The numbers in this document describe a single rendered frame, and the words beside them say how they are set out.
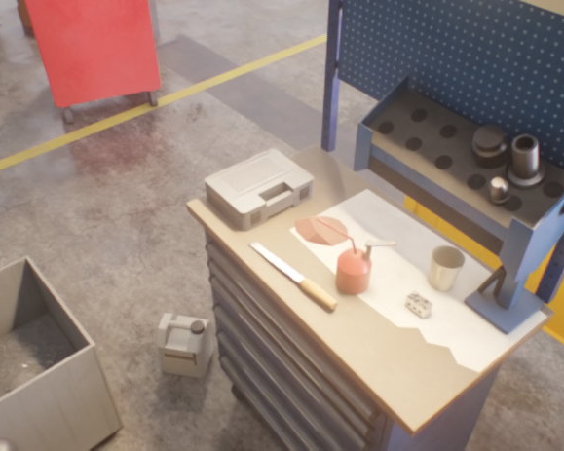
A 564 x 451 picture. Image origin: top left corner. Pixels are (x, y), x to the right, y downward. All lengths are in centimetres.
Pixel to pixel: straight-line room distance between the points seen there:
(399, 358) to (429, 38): 75
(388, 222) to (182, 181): 191
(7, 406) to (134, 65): 251
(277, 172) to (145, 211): 160
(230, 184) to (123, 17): 227
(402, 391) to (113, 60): 303
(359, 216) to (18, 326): 142
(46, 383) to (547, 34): 162
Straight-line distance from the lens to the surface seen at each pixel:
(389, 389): 130
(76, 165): 366
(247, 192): 162
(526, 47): 133
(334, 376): 142
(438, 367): 136
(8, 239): 327
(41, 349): 233
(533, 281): 250
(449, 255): 150
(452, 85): 147
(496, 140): 130
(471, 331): 144
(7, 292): 233
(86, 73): 389
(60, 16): 374
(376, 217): 167
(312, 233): 156
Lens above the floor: 204
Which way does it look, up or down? 41 degrees down
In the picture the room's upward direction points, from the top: straight up
